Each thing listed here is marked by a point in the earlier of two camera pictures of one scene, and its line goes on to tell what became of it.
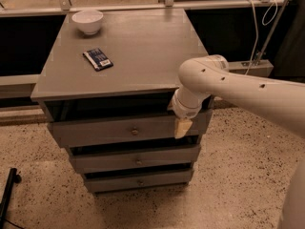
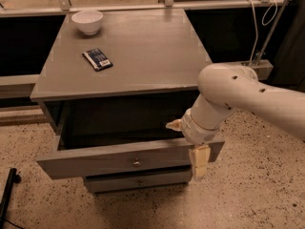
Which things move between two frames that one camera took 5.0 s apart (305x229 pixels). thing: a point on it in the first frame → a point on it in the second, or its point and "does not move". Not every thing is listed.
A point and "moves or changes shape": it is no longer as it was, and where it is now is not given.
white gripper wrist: x=186 y=113 → x=196 y=130
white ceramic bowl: x=89 y=20 does not move
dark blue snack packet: x=98 y=59 does not move
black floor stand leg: x=13 y=177 does not move
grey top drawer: x=91 y=133 moves or changes shape
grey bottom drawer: x=127 y=182 does not move
